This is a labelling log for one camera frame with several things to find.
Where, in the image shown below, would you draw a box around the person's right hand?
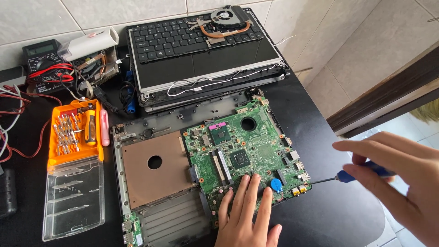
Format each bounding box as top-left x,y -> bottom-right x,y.
332,132 -> 439,247

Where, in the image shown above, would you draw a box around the person's left hand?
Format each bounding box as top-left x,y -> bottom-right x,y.
215,173 -> 282,247

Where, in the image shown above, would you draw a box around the blue handled screwdriver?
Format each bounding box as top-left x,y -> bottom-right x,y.
310,161 -> 396,186

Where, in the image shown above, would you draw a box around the green laptop motherboard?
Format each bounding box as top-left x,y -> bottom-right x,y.
181,98 -> 312,228

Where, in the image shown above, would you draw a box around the black laptop base chassis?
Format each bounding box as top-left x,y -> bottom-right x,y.
111,87 -> 292,247

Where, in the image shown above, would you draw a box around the yellow broom bristles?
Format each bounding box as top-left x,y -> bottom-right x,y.
419,99 -> 439,123

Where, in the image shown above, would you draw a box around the brown drive bay sheet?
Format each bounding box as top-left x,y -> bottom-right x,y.
122,130 -> 199,210

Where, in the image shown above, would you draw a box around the small green port board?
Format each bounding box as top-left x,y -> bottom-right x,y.
122,212 -> 144,247

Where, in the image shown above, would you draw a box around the laptop screen lid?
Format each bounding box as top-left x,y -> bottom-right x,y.
125,8 -> 292,114

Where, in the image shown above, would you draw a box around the pink plastic tool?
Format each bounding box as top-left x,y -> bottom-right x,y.
99,109 -> 110,147

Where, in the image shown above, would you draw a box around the clear plastic case lid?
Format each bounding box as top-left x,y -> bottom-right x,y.
42,155 -> 105,242

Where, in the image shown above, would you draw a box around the orange bit set tray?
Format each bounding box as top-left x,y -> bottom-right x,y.
47,99 -> 104,169

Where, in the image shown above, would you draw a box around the black laptop keyboard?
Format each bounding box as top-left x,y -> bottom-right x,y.
130,12 -> 265,64

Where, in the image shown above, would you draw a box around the row of metal screwdriver bits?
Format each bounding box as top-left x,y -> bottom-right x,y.
53,114 -> 82,156

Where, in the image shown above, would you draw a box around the cooling fan with copper pipe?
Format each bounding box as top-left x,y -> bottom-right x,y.
187,5 -> 254,47

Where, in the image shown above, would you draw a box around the clear cased circuit module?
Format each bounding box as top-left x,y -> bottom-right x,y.
72,46 -> 120,86

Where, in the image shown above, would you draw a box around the white plastic box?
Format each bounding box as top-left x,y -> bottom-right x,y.
58,27 -> 119,62

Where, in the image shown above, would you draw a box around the black box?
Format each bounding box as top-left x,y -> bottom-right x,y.
0,167 -> 18,220

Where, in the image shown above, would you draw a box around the black digital multimeter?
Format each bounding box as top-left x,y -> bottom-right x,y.
22,39 -> 75,95

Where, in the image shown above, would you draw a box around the dark wooden door frame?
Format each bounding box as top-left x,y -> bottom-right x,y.
326,45 -> 439,138

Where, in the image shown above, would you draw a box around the white antenna cable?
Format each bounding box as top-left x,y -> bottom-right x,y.
167,63 -> 286,97

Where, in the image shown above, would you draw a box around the black cable with blue plug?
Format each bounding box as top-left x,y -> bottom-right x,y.
119,70 -> 138,115

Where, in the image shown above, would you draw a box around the yellow black screwdriver handle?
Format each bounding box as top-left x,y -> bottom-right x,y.
85,103 -> 97,147

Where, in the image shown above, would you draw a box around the black power plug cable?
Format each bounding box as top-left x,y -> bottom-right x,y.
92,86 -> 121,114

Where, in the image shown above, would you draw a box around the red multimeter lead wire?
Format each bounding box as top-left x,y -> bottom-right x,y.
0,63 -> 75,162

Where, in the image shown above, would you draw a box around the white wires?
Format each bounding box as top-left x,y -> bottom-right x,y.
0,85 -> 25,159

